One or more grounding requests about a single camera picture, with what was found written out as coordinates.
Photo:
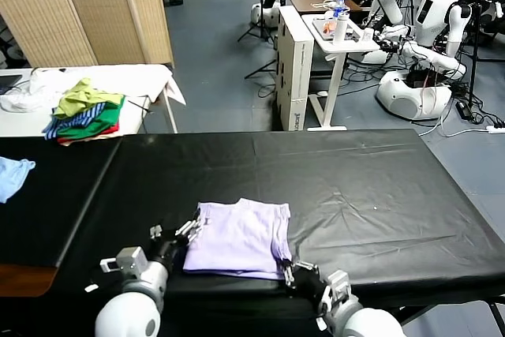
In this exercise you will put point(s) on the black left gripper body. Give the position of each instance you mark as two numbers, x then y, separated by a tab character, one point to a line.
163	248

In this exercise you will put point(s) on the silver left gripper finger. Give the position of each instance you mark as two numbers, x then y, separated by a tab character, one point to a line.
155	232
189	230

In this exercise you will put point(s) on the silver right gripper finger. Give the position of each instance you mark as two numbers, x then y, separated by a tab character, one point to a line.
289	274
307	266

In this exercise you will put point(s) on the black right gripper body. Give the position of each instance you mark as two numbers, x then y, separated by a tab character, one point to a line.
309	283

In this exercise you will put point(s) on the lavender t-shirt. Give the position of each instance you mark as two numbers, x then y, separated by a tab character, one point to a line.
236	238

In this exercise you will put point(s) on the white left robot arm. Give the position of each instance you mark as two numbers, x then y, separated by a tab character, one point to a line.
134	305

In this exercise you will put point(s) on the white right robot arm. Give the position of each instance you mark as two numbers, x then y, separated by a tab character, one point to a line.
363	323

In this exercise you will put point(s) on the small white robot base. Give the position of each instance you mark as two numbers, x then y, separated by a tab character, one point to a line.
270	15

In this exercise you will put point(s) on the large black table cover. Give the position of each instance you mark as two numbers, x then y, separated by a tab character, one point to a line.
355	179

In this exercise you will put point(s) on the red garment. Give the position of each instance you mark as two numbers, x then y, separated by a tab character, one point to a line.
108	131

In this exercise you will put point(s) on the beige garment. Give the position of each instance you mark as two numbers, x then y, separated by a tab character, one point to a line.
94	137

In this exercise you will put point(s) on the blue striped garment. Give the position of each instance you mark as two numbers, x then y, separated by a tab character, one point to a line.
84	115

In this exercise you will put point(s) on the light blue garment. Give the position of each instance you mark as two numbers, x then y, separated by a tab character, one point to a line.
12	179

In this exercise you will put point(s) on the lime green garment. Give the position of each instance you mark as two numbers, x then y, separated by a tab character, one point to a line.
81	96

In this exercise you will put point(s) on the white table cloth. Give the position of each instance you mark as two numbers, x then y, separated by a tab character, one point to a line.
134	78

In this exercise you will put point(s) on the white folding side table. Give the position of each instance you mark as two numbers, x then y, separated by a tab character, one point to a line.
23	122

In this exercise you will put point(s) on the black tripod stand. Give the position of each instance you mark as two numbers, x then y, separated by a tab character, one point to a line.
260	70
261	5

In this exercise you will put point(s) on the crumpled white garment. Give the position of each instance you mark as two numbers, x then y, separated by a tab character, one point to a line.
35	90

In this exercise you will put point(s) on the tall white cardboard box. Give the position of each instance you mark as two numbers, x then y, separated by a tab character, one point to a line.
296	72

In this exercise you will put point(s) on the white standing desk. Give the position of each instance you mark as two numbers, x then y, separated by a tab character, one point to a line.
335	72

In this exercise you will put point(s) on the black laptop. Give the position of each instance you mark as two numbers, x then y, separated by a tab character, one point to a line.
8	83

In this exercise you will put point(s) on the black power adapter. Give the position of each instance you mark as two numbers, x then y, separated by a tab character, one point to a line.
462	109

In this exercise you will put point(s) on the white power strip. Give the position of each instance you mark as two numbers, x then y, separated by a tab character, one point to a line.
495	128

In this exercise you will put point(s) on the bamboo folding screen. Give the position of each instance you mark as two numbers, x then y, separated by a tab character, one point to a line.
79	9

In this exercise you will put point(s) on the white thermos bottle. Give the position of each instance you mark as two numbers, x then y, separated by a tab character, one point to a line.
339	31

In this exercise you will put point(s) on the grey tray with orange item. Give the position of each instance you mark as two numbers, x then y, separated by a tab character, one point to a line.
321	29

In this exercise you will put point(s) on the white paper cup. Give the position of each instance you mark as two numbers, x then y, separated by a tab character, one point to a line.
368	34

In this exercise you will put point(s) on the clear water bottle blue cap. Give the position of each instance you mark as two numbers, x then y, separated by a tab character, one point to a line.
338	5

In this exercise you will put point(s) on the black pole stand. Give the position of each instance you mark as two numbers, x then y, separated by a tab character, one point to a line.
473	57

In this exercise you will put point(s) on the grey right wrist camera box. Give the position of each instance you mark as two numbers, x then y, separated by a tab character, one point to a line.
339	289

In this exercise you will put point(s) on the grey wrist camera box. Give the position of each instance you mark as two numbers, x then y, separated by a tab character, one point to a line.
339	289
128	260

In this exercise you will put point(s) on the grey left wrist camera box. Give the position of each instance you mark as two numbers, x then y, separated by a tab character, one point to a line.
128	260

